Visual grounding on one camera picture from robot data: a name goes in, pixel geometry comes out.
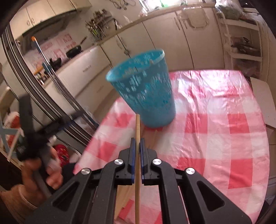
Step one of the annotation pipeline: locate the wooden chopstick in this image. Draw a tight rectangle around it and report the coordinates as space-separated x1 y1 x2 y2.
149 130 158 149
135 114 140 224

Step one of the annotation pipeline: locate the person's left hand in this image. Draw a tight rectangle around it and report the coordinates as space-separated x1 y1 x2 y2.
21 148 63 207

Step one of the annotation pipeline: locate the red bag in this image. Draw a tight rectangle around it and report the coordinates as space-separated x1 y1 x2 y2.
53 144 69 167

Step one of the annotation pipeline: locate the red white checkered tablecloth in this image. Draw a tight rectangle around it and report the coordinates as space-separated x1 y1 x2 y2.
74 70 269 223

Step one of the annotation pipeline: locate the wooden chopstick under basket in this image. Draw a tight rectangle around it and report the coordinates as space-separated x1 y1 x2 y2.
149 130 158 149

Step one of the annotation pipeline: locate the black frying pan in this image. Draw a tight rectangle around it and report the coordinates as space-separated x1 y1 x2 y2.
66 36 87 59

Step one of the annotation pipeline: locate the blue perforated plastic basket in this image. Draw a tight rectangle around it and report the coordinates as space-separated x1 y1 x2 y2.
106 49 176 128

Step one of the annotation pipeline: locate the dish drying rack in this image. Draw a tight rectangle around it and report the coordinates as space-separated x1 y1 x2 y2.
85 9 114 42

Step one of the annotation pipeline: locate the white shelf rack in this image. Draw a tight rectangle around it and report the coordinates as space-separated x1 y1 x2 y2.
216 11 262 78

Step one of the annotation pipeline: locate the mop handle with blue clip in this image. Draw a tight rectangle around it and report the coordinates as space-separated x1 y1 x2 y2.
31 36 100 130

